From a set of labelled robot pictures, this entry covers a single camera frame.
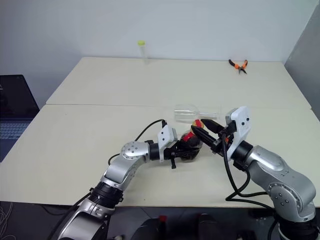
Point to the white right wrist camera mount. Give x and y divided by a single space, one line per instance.
241 125

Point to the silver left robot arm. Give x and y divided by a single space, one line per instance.
120 172

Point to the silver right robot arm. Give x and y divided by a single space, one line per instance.
280 175

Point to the dark rounded shape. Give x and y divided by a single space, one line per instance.
147 230
210 227

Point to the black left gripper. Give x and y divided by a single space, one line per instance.
172 154

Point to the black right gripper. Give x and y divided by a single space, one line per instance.
223 140

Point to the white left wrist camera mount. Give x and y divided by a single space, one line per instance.
165 136

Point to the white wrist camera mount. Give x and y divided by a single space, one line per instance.
165 136
241 125

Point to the clear tube yellow cap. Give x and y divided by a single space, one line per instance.
143 51

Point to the dark laptop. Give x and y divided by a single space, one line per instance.
15 112

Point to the clear wine glass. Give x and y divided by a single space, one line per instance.
185 113

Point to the dark drink bottle red label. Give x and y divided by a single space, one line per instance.
191 141

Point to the grey partition panel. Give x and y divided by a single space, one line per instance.
305 62

